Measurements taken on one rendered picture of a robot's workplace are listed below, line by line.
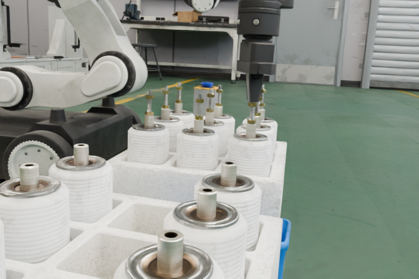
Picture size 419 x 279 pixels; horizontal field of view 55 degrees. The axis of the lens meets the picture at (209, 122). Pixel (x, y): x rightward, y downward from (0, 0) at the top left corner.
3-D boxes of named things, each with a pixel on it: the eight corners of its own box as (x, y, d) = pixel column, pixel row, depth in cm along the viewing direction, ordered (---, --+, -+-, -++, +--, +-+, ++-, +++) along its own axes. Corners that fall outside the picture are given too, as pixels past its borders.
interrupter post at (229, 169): (217, 187, 56) (219, 164, 56) (221, 181, 59) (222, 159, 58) (234, 189, 56) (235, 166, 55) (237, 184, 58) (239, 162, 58)
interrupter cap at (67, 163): (45, 169, 60) (44, 164, 60) (73, 157, 68) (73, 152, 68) (89, 175, 59) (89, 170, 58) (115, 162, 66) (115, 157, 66)
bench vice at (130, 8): (131, 21, 556) (131, 3, 551) (143, 22, 553) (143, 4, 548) (119, 19, 516) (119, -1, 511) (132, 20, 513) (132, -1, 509)
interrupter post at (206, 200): (192, 220, 45) (194, 192, 45) (199, 212, 48) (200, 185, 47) (213, 223, 45) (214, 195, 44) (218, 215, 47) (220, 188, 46)
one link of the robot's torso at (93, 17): (104, 108, 122) (16, -24, 119) (126, 101, 139) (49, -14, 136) (143, 80, 118) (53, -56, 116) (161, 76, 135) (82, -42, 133)
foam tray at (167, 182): (102, 238, 92) (102, 162, 89) (159, 184, 129) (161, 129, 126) (274, 264, 84) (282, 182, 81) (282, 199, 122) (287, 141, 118)
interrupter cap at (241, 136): (229, 140, 86) (229, 137, 86) (237, 133, 93) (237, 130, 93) (265, 144, 84) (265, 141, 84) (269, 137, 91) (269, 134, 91)
